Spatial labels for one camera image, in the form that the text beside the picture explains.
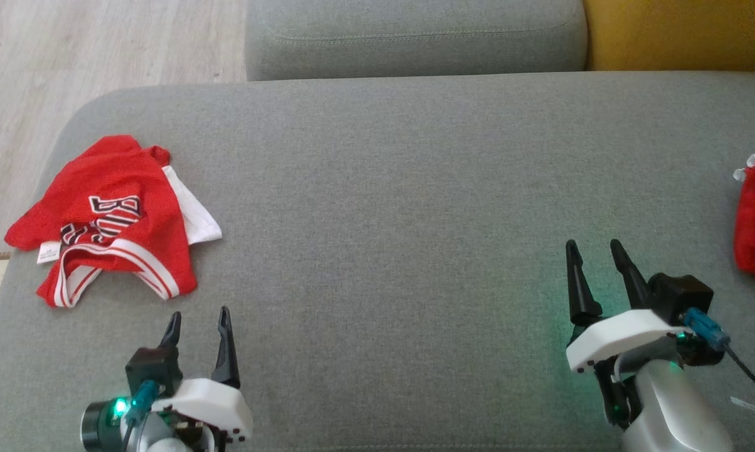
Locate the grey sofa back cushion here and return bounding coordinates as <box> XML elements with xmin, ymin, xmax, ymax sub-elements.
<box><xmin>245</xmin><ymin>0</ymin><xmax>589</xmax><ymax>82</ymax></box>

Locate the red jersey with white sleeves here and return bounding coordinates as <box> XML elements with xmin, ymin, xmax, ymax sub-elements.
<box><xmin>4</xmin><ymin>135</ymin><xmax>223</xmax><ymax>309</ymax></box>

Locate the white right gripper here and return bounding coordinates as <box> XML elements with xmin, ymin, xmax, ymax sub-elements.
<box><xmin>565</xmin><ymin>239</ymin><xmax>727</xmax><ymax>375</ymax></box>

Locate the teal camera plug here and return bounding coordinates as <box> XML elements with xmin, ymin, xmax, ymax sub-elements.
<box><xmin>683</xmin><ymin>308</ymin><xmax>732</xmax><ymax>352</ymax></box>
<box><xmin>129</xmin><ymin>380</ymin><xmax>159</xmax><ymax>416</ymax></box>

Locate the teal left camera plug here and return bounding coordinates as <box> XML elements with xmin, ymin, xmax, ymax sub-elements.
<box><xmin>129</xmin><ymin>380</ymin><xmax>159</xmax><ymax>416</ymax></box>

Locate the yellow sofa cushion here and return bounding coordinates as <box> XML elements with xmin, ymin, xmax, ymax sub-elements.
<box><xmin>582</xmin><ymin>0</ymin><xmax>755</xmax><ymax>72</ymax></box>

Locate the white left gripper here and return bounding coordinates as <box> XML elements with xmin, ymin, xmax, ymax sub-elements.
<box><xmin>81</xmin><ymin>306</ymin><xmax>254</xmax><ymax>451</ymax></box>

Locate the grey sofa seat cushion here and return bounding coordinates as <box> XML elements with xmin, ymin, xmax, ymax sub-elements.
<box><xmin>0</xmin><ymin>70</ymin><xmax>755</xmax><ymax>452</ymax></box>

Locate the teal right camera plug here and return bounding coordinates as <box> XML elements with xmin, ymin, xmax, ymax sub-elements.
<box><xmin>683</xmin><ymin>308</ymin><xmax>732</xmax><ymax>352</ymax></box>

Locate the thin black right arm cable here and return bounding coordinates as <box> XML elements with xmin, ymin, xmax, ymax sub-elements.
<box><xmin>724</xmin><ymin>344</ymin><xmax>755</xmax><ymax>401</ymax></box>

